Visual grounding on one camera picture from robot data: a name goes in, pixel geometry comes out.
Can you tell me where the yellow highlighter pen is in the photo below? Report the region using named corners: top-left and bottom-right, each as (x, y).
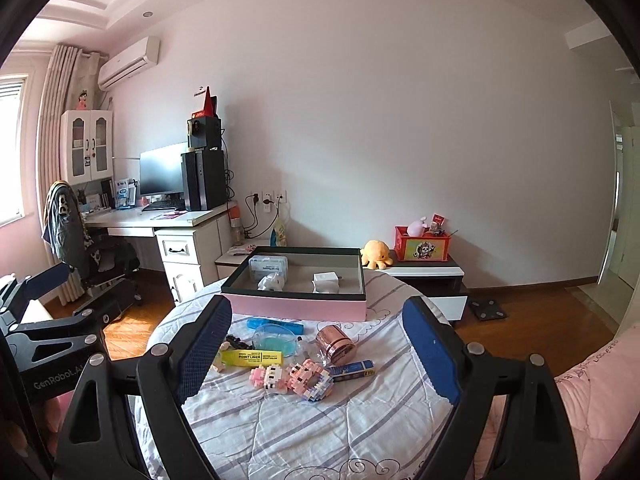
top-left (221, 350), bottom-right (283, 368)

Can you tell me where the black doll figure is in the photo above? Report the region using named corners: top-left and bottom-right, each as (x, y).
top-left (224, 334), bottom-right (255, 350)

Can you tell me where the small blue battery box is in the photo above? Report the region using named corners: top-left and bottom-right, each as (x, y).
top-left (328, 360), bottom-right (376, 382)

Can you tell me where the small pink brick toy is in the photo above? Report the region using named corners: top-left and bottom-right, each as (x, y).
top-left (250, 364), bottom-right (288, 393)

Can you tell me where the blue highlighter pen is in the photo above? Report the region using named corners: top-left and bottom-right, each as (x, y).
top-left (246, 318), bottom-right (304, 336)

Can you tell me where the clear teal round container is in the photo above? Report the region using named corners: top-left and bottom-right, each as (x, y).
top-left (252, 326), bottom-right (297, 358)

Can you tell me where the rose gold round tin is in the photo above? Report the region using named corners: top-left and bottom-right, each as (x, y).
top-left (316, 325), bottom-right (357, 365)

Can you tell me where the pink brick toy figure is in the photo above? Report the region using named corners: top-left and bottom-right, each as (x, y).
top-left (286, 359), bottom-right (334, 402)

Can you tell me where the pink black storage box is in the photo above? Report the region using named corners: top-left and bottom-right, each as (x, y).
top-left (221, 247), bottom-right (367, 322)

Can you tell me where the black bathroom scale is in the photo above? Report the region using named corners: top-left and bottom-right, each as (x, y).
top-left (470, 299), bottom-right (508, 322)

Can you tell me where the black office chair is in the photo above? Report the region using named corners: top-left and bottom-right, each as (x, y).
top-left (42, 180), bottom-right (141, 325)

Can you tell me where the black white tv stand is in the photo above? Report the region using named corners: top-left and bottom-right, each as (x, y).
top-left (384, 252), bottom-right (469, 323)

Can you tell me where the striped white quilt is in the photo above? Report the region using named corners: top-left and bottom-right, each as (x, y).
top-left (182, 271), bottom-right (451, 479)

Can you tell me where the white bedside cabinet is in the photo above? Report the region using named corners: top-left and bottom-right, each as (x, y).
top-left (215, 244), bottom-right (257, 280)

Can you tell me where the red storage crate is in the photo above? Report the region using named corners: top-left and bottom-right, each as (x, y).
top-left (394, 226), bottom-right (451, 262)

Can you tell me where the white desk with drawers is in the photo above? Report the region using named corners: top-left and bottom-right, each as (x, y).
top-left (86, 202), bottom-right (235, 304)

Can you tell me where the pink pillow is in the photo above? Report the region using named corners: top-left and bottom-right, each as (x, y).
top-left (472, 324), bottom-right (640, 480)

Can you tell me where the clear dental flosser box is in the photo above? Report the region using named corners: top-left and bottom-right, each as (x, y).
top-left (248, 255), bottom-right (288, 282)

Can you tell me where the yellow octopus plush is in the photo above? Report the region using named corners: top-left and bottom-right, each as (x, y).
top-left (360, 240), bottom-right (394, 270)

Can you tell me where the pink plush toy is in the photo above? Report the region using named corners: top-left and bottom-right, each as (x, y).
top-left (407, 217), bottom-right (430, 237)

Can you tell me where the white square charger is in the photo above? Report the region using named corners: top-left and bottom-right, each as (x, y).
top-left (312, 271), bottom-right (340, 294)

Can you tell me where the black computer monitor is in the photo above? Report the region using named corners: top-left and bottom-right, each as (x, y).
top-left (139, 143), bottom-right (186, 196)

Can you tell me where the snack bag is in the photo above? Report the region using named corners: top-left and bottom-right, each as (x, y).
top-left (270, 216), bottom-right (288, 247)

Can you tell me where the white door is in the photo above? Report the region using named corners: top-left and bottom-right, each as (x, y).
top-left (600, 101), bottom-right (639, 288)

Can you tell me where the black computer tower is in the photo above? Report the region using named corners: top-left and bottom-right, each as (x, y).
top-left (181, 150), bottom-right (227, 211)

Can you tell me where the black speaker box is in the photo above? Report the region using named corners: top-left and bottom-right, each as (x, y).
top-left (188, 115), bottom-right (222, 151)

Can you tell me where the white air conditioner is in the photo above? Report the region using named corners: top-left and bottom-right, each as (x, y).
top-left (98, 36), bottom-right (160, 91)

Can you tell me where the white wall cabinet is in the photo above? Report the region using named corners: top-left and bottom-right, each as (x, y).
top-left (60, 110), bottom-right (114, 185)

